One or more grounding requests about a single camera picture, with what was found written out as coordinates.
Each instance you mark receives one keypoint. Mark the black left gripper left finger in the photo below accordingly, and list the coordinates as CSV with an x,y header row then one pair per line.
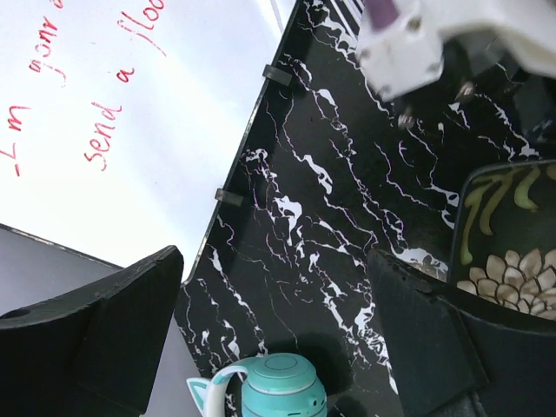
x,y
95,350

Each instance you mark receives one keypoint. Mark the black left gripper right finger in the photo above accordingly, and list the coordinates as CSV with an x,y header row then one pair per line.
x,y
455,354

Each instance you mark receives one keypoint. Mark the black floral square plate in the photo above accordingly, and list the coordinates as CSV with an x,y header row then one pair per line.
x,y
504,237

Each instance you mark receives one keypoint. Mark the white wire dish rack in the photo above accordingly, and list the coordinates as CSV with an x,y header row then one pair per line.
x,y
350,13

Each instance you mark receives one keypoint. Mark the teal cat ear headphones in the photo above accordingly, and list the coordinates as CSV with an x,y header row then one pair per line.
x,y
281,384

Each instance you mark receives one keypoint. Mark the black marble mat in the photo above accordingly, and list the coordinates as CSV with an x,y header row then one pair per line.
x,y
326,176

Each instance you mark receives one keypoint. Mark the white whiteboard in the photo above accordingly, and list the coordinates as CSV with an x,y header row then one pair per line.
x,y
120,119

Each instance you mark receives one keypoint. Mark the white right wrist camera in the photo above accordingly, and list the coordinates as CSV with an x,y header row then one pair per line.
x,y
400,43

